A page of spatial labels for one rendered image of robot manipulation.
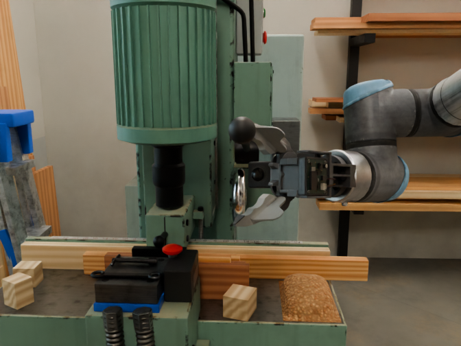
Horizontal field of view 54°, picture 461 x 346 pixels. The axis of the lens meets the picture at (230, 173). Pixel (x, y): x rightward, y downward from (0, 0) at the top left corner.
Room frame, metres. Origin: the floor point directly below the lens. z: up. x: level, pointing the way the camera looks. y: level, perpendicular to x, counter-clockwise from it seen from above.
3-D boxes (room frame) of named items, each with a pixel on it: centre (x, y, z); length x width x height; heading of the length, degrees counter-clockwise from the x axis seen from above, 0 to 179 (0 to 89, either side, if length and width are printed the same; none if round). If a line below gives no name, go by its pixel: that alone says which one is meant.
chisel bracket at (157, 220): (0.82, 0.11, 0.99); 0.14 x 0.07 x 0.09; 177
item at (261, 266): (0.80, 0.01, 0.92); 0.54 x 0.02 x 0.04; 87
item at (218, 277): (0.71, 0.08, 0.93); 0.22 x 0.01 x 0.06; 87
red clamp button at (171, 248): (0.63, 0.09, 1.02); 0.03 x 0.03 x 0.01
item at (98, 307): (0.61, 0.12, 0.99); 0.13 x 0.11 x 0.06; 87
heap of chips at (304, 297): (0.70, -0.13, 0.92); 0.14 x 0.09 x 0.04; 177
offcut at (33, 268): (0.76, 0.37, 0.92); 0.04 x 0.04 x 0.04; 0
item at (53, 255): (0.82, 0.11, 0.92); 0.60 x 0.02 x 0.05; 87
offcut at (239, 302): (0.66, -0.02, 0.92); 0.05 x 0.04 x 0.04; 159
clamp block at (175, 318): (0.61, 0.12, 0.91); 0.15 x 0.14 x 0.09; 87
